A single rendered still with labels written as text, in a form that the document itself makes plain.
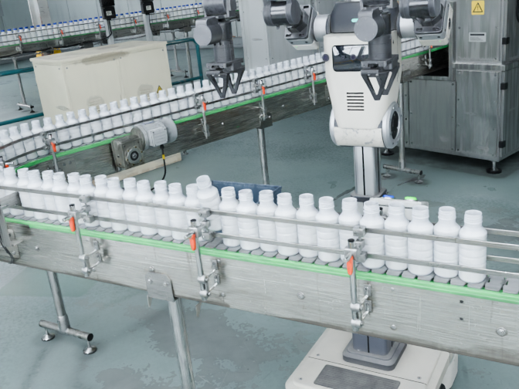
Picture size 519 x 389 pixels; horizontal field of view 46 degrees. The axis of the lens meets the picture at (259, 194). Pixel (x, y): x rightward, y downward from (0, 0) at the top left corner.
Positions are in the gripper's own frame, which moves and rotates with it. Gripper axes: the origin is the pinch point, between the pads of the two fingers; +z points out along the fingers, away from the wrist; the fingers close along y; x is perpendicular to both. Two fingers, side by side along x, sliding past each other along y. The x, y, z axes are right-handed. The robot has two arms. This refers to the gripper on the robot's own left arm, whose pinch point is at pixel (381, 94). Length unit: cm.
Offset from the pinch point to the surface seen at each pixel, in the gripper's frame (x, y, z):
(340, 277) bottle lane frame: 4.8, -21.0, 42.0
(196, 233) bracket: 43, -27, 32
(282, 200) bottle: 21.1, -17.8, 24.0
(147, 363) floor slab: 133, 37, 140
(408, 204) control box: -7.2, -2.4, 28.2
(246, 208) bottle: 31.9, -18.3, 27.4
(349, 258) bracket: -1.3, -28.7, 32.0
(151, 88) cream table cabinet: 332, 307, 64
